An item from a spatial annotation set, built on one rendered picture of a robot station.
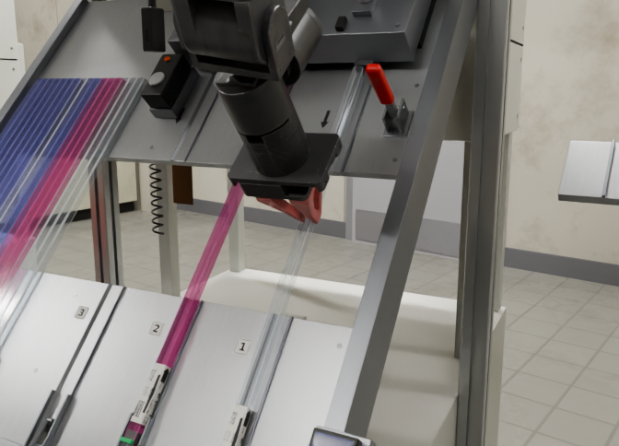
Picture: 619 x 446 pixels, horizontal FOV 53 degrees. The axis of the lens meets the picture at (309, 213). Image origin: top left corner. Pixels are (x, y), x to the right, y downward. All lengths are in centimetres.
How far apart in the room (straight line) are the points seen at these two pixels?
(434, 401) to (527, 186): 303
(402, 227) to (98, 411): 37
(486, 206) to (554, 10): 304
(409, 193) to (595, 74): 320
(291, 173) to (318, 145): 4
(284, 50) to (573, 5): 342
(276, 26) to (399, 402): 65
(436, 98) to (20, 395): 57
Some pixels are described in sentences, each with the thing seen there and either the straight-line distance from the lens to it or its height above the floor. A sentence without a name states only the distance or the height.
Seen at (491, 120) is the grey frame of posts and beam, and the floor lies 104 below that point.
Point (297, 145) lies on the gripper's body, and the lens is 58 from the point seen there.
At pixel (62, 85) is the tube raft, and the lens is 107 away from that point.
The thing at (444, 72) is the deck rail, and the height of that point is 110.
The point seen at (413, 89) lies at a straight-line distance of 77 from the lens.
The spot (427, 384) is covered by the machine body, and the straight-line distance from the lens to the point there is 106.
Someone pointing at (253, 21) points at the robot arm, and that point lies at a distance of 48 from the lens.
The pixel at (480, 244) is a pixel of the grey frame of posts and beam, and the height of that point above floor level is 86.
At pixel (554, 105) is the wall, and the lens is 388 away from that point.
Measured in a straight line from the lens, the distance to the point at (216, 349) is 66.
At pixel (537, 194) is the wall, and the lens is 394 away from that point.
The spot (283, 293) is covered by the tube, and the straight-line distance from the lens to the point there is 64.
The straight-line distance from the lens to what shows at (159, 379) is 67.
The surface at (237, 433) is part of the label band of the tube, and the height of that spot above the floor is 78.
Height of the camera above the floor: 109
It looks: 11 degrees down
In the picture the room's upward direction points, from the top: straight up
